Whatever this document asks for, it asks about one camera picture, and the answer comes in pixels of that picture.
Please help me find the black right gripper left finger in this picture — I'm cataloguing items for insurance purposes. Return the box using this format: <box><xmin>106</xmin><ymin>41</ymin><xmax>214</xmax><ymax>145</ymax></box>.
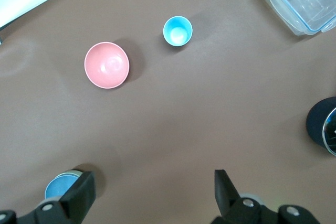
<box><xmin>0</xmin><ymin>170</ymin><xmax>97</xmax><ymax>224</ymax></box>

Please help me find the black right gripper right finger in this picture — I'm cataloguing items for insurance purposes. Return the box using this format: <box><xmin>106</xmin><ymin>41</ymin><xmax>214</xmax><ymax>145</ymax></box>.
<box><xmin>214</xmin><ymin>169</ymin><xmax>321</xmax><ymax>224</ymax></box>

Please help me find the blue bowl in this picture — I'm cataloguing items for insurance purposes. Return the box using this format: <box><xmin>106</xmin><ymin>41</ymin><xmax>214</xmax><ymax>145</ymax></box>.
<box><xmin>44</xmin><ymin>173</ymin><xmax>79</xmax><ymax>199</ymax></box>

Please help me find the pink bowl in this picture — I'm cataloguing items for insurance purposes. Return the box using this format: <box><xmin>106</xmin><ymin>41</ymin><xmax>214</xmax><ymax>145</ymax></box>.
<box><xmin>83</xmin><ymin>41</ymin><xmax>130</xmax><ymax>89</ymax></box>

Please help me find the glass pot lid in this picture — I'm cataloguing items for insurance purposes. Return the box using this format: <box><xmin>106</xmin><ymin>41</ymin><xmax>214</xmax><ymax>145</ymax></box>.
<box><xmin>322</xmin><ymin>107</ymin><xmax>336</xmax><ymax>155</ymax></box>

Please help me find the small blue cup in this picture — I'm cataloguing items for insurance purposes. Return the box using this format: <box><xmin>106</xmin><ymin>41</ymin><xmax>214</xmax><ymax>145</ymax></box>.
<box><xmin>162</xmin><ymin>16</ymin><xmax>193</xmax><ymax>47</ymax></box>

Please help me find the clear plastic lidded container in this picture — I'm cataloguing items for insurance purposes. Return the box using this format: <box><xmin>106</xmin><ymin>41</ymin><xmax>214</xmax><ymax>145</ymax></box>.
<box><xmin>256</xmin><ymin>0</ymin><xmax>336</xmax><ymax>36</ymax></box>

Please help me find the black pot with blue handle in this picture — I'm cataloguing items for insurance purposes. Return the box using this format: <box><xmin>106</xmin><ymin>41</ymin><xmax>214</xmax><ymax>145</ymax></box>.
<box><xmin>306</xmin><ymin>97</ymin><xmax>336</xmax><ymax>156</ymax></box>

